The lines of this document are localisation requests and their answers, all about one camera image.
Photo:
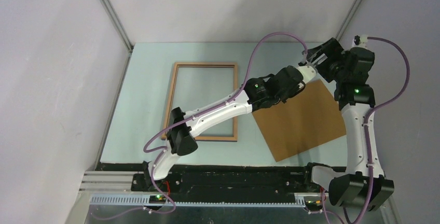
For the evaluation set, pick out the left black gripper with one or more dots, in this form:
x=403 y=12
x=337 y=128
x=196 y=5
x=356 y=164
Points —
x=299 y=85

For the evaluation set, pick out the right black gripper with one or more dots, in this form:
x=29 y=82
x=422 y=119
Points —
x=333 y=50

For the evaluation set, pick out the brown cardboard backing board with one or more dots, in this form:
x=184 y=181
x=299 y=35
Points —
x=310 y=119

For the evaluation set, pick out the wooden picture frame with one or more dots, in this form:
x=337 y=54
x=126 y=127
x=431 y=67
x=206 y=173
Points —
x=170 y=98

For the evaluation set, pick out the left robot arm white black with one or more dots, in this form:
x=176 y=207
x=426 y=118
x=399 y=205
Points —
x=255 y=94

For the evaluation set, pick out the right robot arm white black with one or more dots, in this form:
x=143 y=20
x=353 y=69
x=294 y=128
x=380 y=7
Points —
x=363 y=183

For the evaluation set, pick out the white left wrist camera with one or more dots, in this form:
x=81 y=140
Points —
x=308 y=72

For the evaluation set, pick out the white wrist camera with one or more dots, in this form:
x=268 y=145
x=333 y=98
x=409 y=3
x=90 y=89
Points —
x=360 y=41
x=308 y=72

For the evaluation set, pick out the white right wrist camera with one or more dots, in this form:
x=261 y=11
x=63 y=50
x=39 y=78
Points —
x=360 y=41

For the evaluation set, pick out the right aluminium corner post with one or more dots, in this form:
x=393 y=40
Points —
x=347 y=20

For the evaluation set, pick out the aluminium corner post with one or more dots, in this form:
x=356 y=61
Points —
x=117 y=24
x=347 y=20

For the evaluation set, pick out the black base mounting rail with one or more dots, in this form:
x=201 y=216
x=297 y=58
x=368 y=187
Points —
x=182 y=182

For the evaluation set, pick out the left aluminium corner post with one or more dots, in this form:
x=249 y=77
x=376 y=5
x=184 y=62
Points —
x=117 y=24

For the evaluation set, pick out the grey slotted cable duct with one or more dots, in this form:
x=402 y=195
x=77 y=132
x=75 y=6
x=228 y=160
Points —
x=151 y=200

